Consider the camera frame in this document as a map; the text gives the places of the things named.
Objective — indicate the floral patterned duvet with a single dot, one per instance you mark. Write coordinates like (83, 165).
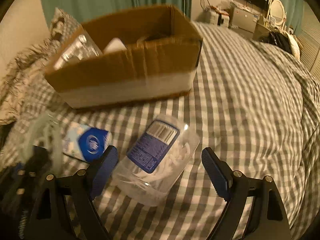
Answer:
(17, 79)

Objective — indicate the white plush item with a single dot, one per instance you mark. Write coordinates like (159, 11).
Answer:
(114, 45)

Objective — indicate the grey checkered bed cover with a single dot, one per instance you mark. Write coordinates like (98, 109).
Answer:
(255, 105)

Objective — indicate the clear jar with blue label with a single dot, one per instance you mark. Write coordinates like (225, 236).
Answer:
(156, 160)

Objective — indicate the black jacket pile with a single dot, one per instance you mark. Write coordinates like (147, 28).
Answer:
(283, 40)

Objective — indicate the blue white tissue pack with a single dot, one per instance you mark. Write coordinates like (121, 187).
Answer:
(85, 143)

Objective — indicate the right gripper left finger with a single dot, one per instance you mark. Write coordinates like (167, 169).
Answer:
(50, 219)

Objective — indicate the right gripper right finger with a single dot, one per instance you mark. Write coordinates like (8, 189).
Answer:
(267, 218)

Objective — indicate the floral checkered pillow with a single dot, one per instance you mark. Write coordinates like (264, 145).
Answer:
(62, 26)

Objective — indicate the small grey refrigerator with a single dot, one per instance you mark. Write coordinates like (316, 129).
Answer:
(243, 19)

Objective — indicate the white louvered wardrobe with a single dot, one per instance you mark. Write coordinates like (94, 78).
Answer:
(309, 38)

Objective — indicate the clear plastic bottle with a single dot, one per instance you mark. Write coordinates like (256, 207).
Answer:
(82, 48)

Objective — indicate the oval white vanity mirror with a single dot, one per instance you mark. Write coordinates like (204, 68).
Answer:
(276, 13)

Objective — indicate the brown cardboard box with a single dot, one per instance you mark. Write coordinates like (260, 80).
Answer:
(163, 52)

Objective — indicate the white suitcase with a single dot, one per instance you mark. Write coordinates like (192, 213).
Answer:
(219, 17)

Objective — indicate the white dressing table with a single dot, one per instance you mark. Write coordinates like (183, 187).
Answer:
(260, 30)

